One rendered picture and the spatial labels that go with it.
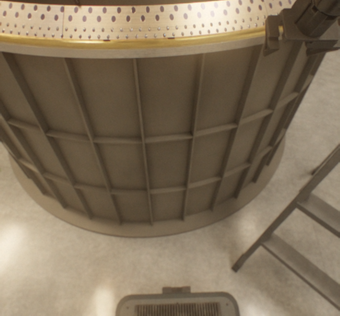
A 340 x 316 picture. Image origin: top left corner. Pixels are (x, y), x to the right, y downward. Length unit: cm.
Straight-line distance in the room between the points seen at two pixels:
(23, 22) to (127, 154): 57
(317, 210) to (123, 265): 102
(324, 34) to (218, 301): 105
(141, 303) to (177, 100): 85
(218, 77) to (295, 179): 129
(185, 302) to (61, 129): 87
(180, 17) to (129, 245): 125
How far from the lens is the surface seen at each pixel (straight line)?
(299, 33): 54
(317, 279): 137
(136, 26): 71
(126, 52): 69
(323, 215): 113
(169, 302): 123
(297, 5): 55
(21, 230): 183
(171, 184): 124
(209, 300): 125
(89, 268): 159
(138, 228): 158
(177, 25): 72
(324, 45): 57
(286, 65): 106
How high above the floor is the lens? 148
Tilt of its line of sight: 49 degrees down
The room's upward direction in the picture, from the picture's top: 1 degrees clockwise
